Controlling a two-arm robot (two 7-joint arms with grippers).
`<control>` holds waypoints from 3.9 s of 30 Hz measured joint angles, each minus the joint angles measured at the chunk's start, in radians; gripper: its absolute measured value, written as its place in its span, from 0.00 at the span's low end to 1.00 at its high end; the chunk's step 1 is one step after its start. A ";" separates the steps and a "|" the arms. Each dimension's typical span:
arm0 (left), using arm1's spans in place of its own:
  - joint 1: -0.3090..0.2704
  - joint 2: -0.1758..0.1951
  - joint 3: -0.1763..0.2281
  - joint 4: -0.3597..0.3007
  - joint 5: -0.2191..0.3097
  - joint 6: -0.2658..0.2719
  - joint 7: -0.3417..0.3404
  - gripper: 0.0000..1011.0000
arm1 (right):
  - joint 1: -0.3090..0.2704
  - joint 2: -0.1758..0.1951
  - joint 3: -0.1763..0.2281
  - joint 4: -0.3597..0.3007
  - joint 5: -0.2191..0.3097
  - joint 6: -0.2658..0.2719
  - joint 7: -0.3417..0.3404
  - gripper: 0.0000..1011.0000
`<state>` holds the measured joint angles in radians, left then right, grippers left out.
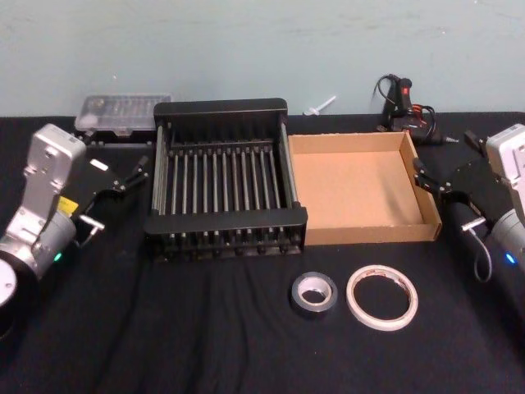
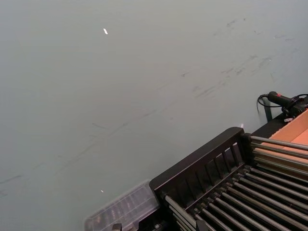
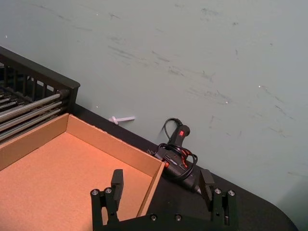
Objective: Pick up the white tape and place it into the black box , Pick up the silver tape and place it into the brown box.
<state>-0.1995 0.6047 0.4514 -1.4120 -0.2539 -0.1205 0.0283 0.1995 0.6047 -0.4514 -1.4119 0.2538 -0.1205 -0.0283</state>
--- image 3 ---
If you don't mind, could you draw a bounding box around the small white plastic piece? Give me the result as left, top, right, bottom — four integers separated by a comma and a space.
108, 115, 136, 125

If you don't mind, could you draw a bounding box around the black corded tool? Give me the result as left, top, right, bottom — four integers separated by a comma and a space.
146, 117, 214, 194

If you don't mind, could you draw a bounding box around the shallow brown cardboard tray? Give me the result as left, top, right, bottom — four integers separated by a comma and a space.
0, 113, 166, 231

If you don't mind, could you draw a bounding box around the black rack with steel bars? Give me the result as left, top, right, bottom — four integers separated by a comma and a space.
0, 46, 81, 145

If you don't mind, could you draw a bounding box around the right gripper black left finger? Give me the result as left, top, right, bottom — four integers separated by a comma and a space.
90, 169, 124, 227

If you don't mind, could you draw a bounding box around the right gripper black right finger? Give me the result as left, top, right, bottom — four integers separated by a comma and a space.
199, 168, 239, 227

